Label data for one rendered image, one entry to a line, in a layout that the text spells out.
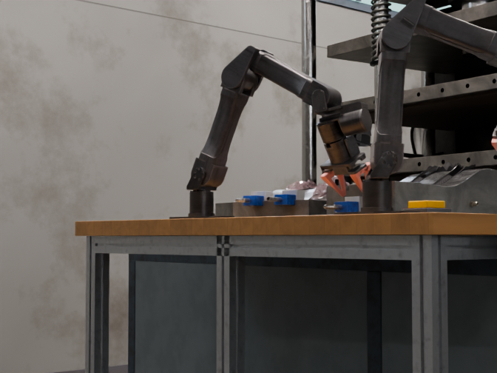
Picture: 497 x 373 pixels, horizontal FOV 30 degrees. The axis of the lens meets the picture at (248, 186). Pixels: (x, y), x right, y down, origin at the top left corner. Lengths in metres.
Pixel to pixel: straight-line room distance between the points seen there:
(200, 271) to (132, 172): 1.88
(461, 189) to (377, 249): 0.71
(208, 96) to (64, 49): 0.91
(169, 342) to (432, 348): 1.57
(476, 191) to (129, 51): 2.73
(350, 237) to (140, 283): 1.60
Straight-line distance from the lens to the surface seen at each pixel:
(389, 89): 1.99
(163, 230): 2.22
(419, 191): 2.33
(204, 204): 2.40
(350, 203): 2.25
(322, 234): 1.82
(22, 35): 4.54
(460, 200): 2.43
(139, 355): 3.32
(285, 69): 2.30
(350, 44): 3.75
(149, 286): 3.24
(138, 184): 4.79
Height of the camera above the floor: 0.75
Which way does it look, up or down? 3 degrees up
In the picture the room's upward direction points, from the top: straight up
